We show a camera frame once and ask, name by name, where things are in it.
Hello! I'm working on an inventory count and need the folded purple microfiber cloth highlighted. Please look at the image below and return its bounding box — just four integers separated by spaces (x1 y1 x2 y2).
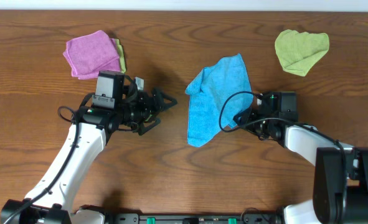
63 30 121 80

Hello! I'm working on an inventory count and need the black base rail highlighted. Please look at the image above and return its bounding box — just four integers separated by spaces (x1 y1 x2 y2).
77 205 284 224

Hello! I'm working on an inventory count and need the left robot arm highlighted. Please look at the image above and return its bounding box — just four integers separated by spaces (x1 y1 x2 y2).
0 71 177 223

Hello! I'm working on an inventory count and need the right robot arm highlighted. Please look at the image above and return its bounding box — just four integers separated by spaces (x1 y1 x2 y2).
234 91 368 223

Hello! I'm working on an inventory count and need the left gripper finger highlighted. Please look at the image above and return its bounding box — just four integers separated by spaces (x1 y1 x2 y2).
138 118 161 136
152 88 177 112

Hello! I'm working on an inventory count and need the left black cable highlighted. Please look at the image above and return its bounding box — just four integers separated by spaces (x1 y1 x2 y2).
2 105 82 224

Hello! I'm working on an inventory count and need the crumpled green microfiber cloth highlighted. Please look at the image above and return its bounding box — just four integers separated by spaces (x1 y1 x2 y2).
275 29 329 77

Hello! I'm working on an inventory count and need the blue microfiber cloth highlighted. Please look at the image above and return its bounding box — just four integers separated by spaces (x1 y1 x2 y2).
185 54 253 147

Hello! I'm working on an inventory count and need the folded green microfiber cloth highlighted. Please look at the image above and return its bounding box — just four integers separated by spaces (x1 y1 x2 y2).
113 39 126 73

